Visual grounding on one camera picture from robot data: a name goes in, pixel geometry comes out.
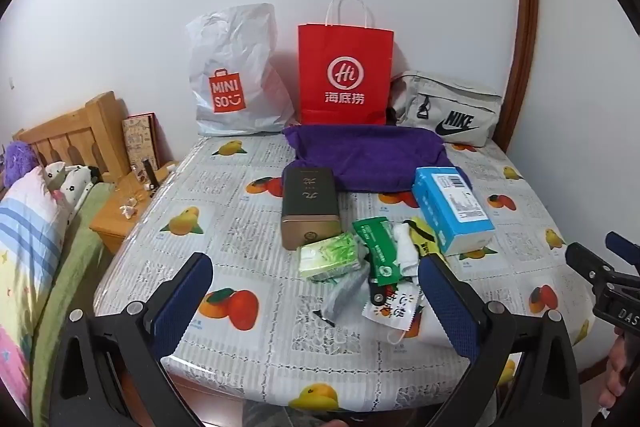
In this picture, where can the grey sock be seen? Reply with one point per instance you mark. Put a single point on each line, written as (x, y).
(345, 292)

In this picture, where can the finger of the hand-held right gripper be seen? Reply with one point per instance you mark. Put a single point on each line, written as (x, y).
(622, 247)
(587, 264)

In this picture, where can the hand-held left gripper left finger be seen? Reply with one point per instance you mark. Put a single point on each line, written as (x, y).
(181, 307)

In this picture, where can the brown wooden door frame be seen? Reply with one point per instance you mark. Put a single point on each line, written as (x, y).
(525, 32)

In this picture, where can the green tissue pack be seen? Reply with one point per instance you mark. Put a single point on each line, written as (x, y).
(330, 254)

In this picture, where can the white tissue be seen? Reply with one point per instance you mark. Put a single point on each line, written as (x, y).
(404, 252)

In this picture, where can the purple towel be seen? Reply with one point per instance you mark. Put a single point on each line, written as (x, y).
(370, 154)

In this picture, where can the purple plush toy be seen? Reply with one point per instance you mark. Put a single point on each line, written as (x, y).
(20, 162)

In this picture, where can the patterned book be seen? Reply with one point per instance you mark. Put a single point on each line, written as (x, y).
(142, 139)

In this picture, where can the red paper bag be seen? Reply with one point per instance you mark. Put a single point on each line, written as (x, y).
(344, 72)

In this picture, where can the blue and white box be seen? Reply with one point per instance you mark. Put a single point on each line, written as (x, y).
(450, 207)

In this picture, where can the small black clip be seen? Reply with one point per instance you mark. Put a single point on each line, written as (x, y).
(376, 289)

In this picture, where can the yellow pouch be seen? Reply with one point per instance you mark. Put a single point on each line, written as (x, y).
(424, 239)

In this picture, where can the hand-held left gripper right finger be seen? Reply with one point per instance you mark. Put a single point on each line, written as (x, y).
(449, 307)

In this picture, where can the white plastic shopping bag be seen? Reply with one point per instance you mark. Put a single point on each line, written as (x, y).
(235, 72)

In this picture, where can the wooden headboard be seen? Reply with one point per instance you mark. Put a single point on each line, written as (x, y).
(75, 134)

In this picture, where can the wooden nightstand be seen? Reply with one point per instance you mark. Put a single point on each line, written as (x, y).
(127, 212)

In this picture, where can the grey waist bag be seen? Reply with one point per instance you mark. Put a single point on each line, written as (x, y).
(450, 107)

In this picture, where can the white face mask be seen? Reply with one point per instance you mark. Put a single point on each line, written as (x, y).
(425, 327)

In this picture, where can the green blanket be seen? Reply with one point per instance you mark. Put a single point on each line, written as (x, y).
(60, 287)

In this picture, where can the white snack packet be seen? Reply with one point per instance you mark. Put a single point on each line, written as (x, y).
(392, 304)

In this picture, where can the striped pillow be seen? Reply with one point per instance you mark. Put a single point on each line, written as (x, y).
(30, 237)

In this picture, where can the green wet wipe packet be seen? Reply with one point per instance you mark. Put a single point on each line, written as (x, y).
(377, 247)

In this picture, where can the dark tin box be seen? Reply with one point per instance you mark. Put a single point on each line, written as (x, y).
(307, 207)

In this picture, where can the spotted plush toy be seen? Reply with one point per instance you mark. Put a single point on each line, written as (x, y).
(70, 184)

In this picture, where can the person's right hand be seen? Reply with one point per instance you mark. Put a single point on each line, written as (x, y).
(617, 382)

